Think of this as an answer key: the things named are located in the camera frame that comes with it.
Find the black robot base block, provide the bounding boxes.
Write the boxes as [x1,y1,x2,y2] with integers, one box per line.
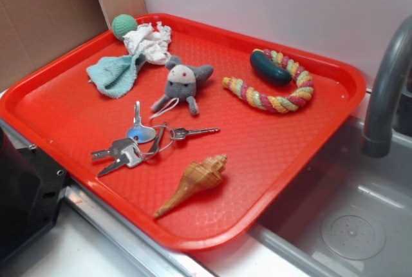
[1,131,68,264]

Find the tan spiral sea shell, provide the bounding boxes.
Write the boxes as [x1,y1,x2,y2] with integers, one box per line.
[153,154,227,218]

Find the red plastic tray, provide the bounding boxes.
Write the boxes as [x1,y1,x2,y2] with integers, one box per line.
[1,14,366,251]

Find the grey plush mouse toy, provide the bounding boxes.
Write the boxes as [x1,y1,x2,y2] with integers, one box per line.
[151,55,214,115]

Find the dark green plastic pickle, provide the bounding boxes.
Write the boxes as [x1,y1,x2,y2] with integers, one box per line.
[249,50,292,86]

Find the crumpled white paper tissue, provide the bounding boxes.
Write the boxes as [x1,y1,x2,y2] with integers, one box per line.
[123,21,172,65]

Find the light blue knitted cloth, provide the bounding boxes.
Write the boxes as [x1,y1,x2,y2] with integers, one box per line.
[86,54,146,99]

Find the green crocheted ball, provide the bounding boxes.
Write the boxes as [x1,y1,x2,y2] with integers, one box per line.
[111,14,138,41]

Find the grey curved faucet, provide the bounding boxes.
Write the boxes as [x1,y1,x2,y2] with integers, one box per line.
[362,17,411,158]

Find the grey plastic sink basin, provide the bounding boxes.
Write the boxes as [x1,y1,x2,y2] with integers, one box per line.
[250,119,411,276]

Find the brown cardboard panel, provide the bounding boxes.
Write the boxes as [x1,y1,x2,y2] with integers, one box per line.
[1,0,147,91]

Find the silver key bunch with ring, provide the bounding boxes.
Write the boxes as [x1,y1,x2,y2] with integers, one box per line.
[91,101,220,177]

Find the multicolour twisted rope toy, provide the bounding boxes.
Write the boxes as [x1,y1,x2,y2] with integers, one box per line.
[222,49,314,114]

